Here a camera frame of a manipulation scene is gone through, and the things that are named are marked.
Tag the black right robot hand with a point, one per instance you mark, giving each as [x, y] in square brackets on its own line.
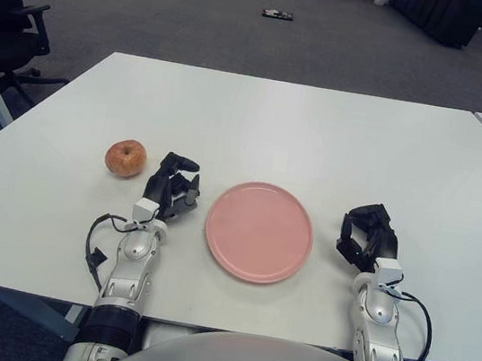
[386, 241]

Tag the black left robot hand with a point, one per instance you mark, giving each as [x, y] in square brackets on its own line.
[158, 188]

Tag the red yellow apple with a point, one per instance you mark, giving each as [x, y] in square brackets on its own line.
[126, 159]

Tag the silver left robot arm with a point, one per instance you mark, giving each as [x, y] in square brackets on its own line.
[134, 255]

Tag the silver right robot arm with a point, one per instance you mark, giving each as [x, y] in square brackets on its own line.
[378, 310]

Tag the pink round plate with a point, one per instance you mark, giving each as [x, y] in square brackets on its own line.
[259, 233]

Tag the small object on floor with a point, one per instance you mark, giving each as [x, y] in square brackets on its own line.
[278, 14]

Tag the black curtain partition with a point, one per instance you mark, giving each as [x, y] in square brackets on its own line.
[438, 15]

